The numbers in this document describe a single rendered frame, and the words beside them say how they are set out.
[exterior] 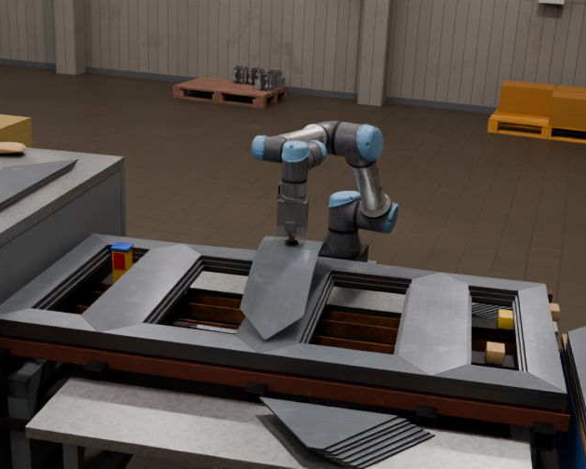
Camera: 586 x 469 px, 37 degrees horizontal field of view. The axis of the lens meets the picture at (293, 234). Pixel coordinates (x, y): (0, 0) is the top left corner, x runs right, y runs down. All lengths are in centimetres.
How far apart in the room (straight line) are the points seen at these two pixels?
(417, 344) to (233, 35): 909
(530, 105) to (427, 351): 762
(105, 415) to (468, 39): 872
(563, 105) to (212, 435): 761
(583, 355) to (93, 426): 131
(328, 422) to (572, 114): 750
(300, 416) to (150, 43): 983
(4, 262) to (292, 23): 858
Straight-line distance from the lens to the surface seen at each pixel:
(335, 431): 213
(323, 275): 282
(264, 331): 237
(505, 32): 1048
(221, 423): 221
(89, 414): 227
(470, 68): 1056
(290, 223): 252
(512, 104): 987
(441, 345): 242
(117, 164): 341
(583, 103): 939
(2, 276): 269
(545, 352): 248
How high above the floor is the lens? 190
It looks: 19 degrees down
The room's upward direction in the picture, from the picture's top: 3 degrees clockwise
